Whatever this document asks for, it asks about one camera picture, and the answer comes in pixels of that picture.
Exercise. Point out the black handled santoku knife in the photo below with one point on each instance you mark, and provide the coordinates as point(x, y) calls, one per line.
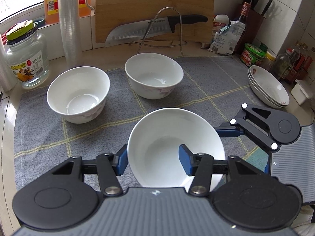
point(136, 30)

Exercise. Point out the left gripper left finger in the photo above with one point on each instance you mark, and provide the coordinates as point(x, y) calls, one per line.
point(107, 167)

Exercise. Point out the middle white plate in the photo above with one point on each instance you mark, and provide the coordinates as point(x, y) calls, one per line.
point(248, 74)

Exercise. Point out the glass jar yellow lid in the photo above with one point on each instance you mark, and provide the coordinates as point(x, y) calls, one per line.
point(27, 55)

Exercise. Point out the orange cooking oil bottle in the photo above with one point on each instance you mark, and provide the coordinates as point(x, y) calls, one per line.
point(52, 12)

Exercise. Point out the white shallow bowl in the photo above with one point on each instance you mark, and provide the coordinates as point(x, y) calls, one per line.
point(154, 142)

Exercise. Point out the dark soy sauce bottle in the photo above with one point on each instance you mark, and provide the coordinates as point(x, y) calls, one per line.
point(244, 12)

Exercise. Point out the white plastic box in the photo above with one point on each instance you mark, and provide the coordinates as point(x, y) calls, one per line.
point(301, 92)

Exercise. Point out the clear glass condiment bottle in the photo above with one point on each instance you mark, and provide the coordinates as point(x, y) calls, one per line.
point(280, 65)

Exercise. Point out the white seasoning bag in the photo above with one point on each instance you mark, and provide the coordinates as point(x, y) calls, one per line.
point(226, 39)

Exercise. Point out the grey checked dish mat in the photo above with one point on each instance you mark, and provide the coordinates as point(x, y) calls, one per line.
point(214, 88)

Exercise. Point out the teal dish on sill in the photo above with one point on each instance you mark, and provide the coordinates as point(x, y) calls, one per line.
point(40, 22)

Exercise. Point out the bamboo cutting board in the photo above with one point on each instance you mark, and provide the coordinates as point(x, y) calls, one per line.
point(112, 13)

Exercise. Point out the white salt bag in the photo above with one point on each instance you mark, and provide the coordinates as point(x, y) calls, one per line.
point(219, 21)

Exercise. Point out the white bowl floral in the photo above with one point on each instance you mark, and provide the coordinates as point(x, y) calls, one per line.
point(153, 76)
point(79, 94)

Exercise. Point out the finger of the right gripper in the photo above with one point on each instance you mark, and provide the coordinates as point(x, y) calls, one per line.
point(239, 126)

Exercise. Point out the metal wire board stand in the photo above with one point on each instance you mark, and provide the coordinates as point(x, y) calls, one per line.
point(164, 27)

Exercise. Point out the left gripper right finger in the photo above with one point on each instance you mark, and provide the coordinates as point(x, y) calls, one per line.
point(203, 166)

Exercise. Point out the yellow lidded jar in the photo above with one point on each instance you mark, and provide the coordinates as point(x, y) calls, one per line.
point(267, 63)

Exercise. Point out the green lidded tub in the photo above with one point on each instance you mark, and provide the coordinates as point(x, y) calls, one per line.
point(252, 55)

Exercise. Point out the tall plastic wrap roll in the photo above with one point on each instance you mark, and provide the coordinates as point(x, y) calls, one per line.
point(70, 32)

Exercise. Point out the wooden knife block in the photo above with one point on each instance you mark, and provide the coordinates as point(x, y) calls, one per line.
point(253, 24)

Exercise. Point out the bottom white plate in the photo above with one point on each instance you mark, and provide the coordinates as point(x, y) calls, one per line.
point(262, 97)

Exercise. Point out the white bowl floral back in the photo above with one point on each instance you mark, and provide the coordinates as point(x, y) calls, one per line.
point(153, 76)

